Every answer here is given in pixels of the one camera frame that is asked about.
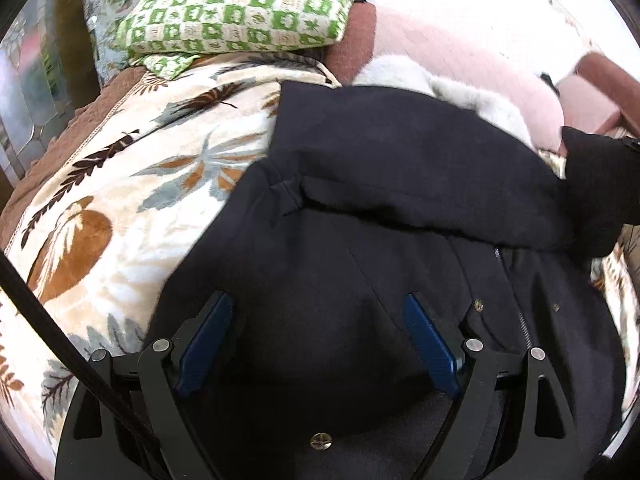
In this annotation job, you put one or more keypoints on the pink blanket with brown edge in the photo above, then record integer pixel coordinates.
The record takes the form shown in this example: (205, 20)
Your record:
(450, 45)

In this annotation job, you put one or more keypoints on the floral pillow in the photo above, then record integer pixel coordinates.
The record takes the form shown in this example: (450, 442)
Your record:
(102, 35)

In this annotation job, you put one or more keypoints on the brown quilted bedspread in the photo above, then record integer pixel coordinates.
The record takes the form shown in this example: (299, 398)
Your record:
(75, 125)

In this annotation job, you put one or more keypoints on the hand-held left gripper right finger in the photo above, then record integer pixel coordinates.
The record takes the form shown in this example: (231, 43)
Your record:
(432, 345)

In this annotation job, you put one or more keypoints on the dark coat with fur collar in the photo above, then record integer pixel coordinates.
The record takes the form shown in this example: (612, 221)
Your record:
(380, 170)

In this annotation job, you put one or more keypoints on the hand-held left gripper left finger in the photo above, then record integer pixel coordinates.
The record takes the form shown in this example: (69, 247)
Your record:
(205, 345)

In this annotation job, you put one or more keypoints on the leaf print blanket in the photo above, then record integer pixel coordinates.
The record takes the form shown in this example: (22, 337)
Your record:
(125, 185)

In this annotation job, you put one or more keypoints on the green patterned pillow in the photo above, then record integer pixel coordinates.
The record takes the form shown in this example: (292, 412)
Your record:
(240, 10)

